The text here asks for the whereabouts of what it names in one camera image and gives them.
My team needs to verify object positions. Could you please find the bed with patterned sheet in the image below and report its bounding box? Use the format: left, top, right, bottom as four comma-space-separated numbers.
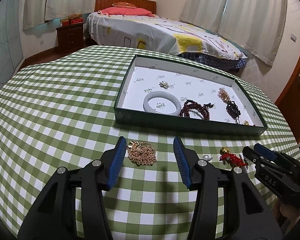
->
84, 0, 249, 72

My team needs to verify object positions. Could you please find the pink pillow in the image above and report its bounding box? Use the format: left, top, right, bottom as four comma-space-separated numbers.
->
97, 7, 156, 18

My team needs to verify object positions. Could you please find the red tassel gold charm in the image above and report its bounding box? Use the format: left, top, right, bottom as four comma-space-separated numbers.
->
219, 147, 248, 168

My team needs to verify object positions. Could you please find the brown wooden door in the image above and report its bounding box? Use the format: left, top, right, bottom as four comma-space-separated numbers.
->
274, 15, 300, 143

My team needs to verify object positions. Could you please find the green tray box white lining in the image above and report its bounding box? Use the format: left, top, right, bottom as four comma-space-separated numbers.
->
114, 54, 269, 137

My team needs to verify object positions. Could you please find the gold chain necklace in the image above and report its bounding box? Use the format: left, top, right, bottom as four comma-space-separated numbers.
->
127, 140, 158, 167

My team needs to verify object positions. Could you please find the frosted sliding door wardrobe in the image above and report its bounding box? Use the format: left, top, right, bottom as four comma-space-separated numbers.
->
0, 0, 26, 101

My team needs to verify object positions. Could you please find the small brown cushion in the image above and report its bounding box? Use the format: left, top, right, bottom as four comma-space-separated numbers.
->
112, 2, 136, 8

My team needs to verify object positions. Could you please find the person's right hand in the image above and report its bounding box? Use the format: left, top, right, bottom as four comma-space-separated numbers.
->
277, 199, 300, 230

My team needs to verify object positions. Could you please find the green checked tablecloth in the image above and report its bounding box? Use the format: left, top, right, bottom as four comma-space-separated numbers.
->
0, 45, 300, 240

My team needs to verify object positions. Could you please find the dark wooden nightstand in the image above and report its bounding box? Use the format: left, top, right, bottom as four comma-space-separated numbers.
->
56, 22, 85, 54

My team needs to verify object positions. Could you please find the black carved pendant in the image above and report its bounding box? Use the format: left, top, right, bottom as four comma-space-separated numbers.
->
225, 100, 241, 125

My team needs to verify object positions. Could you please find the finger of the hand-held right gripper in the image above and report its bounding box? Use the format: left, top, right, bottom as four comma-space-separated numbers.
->
253, 143, 278, 160
242, 147, 266, 167

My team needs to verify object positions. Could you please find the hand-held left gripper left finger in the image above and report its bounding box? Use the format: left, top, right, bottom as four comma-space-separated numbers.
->
17, 136, 127, 240

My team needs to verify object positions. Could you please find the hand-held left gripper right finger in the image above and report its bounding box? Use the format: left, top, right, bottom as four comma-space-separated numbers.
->
173, 136, 283, 240

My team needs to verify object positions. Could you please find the white jade bangle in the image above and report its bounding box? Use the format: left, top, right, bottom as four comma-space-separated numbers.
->
143, 91, 181, 117

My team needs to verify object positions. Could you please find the rose gold chain bracelet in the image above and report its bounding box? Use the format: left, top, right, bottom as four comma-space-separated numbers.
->
218, 87, 232, 104

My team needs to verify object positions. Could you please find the brown bead bracelet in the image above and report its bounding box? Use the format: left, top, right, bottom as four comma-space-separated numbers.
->
179, 99, 214, 121

